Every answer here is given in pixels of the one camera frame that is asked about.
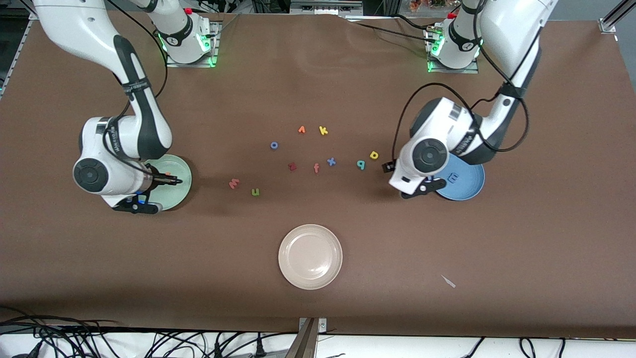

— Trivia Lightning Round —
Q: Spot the blue plate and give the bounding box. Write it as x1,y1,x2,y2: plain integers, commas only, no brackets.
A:
434,152,486,201

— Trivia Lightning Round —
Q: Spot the brown table cover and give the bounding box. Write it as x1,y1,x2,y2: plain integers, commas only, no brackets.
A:
0,10,636,340

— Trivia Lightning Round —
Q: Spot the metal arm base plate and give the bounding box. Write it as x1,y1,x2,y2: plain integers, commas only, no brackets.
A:
427,25,479,74
165,20,220,68

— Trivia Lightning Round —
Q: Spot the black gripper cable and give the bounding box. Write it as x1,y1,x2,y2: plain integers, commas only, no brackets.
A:
102,118,152,177

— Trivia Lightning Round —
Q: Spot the aluminium background frame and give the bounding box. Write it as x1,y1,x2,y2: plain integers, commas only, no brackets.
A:
291,0,363,15

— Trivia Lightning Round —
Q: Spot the light green plate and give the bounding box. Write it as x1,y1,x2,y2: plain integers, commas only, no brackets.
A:
147,154,193,212

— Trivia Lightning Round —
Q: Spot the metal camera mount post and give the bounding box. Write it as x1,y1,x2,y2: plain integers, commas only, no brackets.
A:
286,317,327,358

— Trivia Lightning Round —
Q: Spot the aluminium table corner profile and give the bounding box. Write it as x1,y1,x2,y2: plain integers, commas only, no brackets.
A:
599,0,636,33
0,14,38,96

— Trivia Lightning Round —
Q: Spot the long black arm cable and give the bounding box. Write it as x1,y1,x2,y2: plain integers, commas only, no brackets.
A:
392,0,531,161
106,0,169,99

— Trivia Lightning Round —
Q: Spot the black base cable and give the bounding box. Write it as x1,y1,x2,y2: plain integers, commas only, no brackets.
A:
395,14,438,31
354,22,429,43

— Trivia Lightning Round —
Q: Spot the beige plate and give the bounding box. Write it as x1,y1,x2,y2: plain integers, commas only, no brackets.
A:
278,224,343,290

